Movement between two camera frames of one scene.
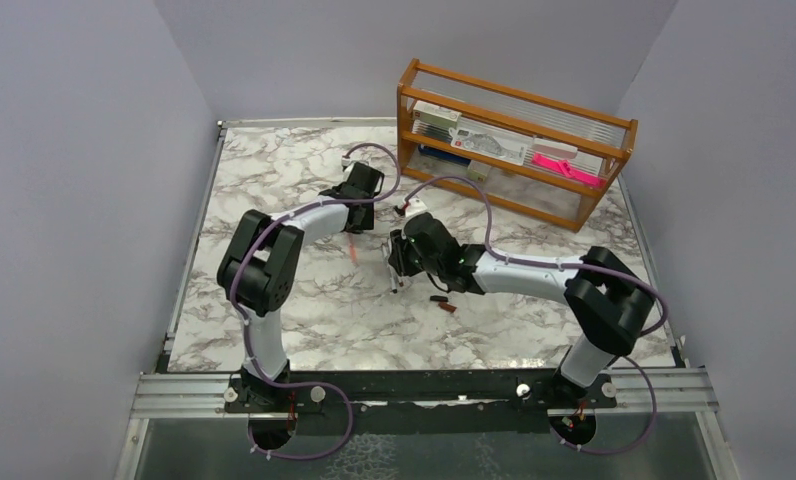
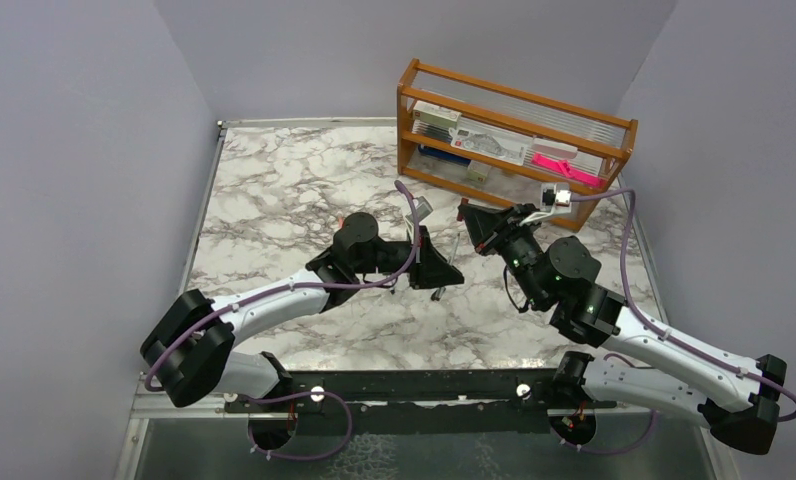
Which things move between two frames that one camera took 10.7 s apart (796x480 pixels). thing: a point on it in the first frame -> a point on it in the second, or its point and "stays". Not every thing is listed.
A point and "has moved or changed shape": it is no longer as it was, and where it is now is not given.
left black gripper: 366,223 -> 433,270
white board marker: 386,251 has moved or changed shape
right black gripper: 398,255 -> 490,227
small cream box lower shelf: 478,171 stays
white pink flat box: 554,148 stays
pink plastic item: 556,164 stays
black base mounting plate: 419,403 stays
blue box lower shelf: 444,155 stays
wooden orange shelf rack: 485,139 stays
